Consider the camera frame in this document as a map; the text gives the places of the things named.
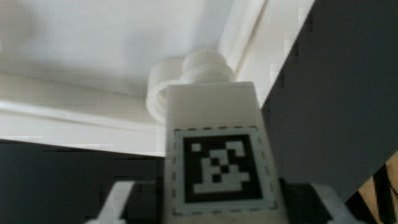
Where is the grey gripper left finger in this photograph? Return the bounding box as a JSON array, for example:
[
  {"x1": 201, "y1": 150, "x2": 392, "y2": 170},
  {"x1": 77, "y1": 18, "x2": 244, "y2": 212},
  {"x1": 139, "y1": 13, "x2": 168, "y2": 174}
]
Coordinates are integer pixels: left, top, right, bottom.
[{"x1": 84, "y1": 181, "x2": 136, "y2": 224}]

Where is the white table leg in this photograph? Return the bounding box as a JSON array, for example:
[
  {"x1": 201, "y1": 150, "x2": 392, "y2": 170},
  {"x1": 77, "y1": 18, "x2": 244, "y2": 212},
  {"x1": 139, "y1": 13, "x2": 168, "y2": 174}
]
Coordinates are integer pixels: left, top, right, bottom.
[{"x1": 164, "y1": 49, "x2": 288, "y2": 224}]

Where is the white square table top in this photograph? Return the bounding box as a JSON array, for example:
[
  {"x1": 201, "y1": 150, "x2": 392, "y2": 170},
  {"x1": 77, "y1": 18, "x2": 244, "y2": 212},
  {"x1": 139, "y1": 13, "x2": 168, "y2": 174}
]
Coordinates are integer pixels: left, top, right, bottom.
[{"x1": 0, "y1": 0, "x2": 271, "y2": 158}]

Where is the white L-shaped obstacle fence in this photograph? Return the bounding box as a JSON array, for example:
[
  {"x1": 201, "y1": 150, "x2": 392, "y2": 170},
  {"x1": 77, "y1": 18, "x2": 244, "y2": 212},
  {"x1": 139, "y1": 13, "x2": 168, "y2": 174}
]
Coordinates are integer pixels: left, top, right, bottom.
[{"x1": 237, "y1": 0, "x2": 319, "y2": 111}]

